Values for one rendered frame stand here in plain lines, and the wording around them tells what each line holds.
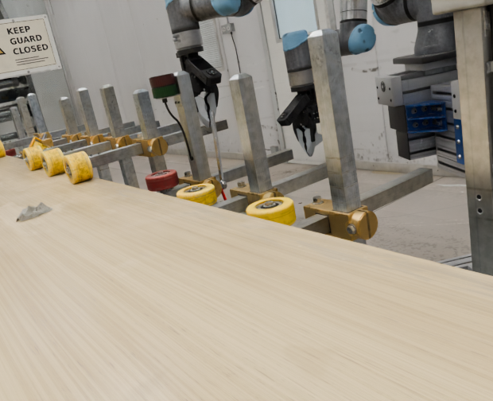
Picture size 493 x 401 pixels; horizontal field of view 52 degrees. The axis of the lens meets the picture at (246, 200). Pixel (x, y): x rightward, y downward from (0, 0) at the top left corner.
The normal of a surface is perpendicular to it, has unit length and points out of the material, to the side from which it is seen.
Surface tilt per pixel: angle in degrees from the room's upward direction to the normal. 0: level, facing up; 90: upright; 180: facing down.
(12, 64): 90
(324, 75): 90
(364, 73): 90
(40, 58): 90
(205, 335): 0
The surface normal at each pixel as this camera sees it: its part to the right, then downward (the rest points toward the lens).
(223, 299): -0.19, -0.94
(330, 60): 0.57, 0.12
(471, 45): -0.80, 0.31
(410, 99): 0.12, 0.25
